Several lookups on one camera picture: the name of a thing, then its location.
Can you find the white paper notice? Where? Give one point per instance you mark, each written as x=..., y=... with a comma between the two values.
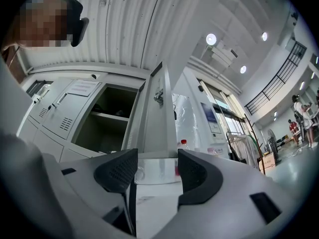
x=83, y=88

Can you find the red capped clear bottle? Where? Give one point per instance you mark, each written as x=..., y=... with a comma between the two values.
x=184, y=146

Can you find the black head-worn camera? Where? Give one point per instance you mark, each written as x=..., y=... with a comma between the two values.
x=79, y=32

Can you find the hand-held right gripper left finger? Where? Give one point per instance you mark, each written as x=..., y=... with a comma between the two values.
x=117, y=173

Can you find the white wall notice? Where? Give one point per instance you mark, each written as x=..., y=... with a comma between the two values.
x=215, y=128

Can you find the clothes rack with garments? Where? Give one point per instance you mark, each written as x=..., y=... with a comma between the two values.
x=243, y=148

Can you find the wooden coat stand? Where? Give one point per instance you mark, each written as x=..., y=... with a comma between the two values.
x=259, y=153

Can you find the glass entrance door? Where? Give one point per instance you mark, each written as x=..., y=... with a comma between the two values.
x=229, y=118

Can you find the grey metal locker cabinet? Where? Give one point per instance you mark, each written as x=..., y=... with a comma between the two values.
x=74, y=116

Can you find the blue wall poster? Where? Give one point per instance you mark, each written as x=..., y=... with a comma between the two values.
x=208, y=113

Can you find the standing floor fan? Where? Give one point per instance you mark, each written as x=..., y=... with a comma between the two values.
x=273, y=143

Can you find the round ceiling light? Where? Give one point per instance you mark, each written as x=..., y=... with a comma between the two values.
x=211, y=38
x=264, y=36
x=243, y=69

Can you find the cardboard box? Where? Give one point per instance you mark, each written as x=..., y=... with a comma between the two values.
x=268, y=163

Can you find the white ceiling air conditioner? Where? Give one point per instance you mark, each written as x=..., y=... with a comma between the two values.
x=223, y=53

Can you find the person's head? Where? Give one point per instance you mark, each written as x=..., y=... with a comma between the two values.
x=42, y=21

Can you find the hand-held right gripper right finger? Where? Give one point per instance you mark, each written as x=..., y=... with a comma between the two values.
x=197, y=178

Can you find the black wall sensor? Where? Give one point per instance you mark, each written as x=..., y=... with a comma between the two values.
x=200, y=88

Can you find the white cabinet door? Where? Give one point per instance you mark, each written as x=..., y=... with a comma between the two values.
x=159, y=128

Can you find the black balcony railing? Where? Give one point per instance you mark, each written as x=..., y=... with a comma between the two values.
x=276, y=80

